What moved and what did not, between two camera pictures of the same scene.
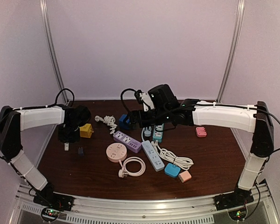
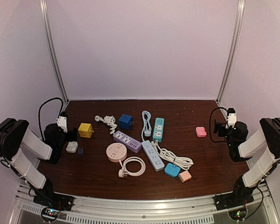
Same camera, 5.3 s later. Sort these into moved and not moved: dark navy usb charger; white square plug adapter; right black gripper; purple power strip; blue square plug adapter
Moved: right black gripper; white square plug adapter
Not moved: purple power strip; dark navy usb charger; blue square plug adapter
